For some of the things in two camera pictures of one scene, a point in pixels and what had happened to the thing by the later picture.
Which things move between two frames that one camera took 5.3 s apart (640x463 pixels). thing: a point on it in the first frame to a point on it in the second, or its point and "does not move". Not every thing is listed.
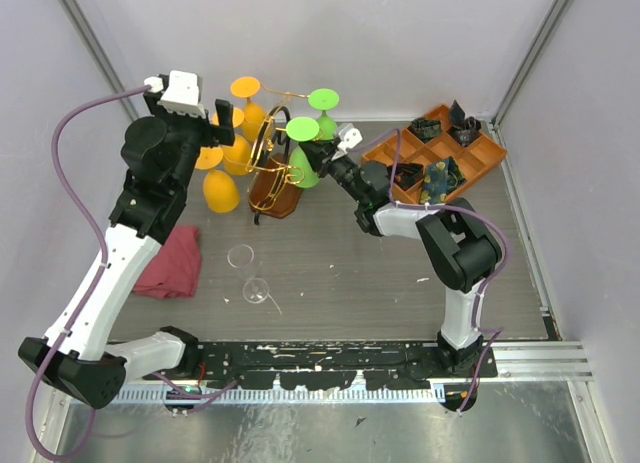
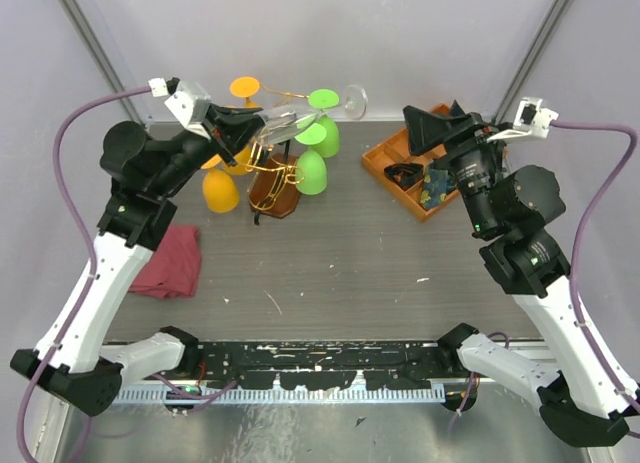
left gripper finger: [224, 132] to [225, 152]
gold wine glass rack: [275, 185] does not move
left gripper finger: [159, 85] to [237, 124]
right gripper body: [338, 168] to [469, 157]
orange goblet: [254, 114] does not move
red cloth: [176, 270] does not move
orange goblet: [237, 156] does not move
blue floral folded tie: [441, 179] does not move
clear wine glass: [242, 258] to [279, 123]
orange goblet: [221, 191] does not move
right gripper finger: [316, 152] to [427, 130]
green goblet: [325, 99] does not move
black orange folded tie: [408, 174] does not move
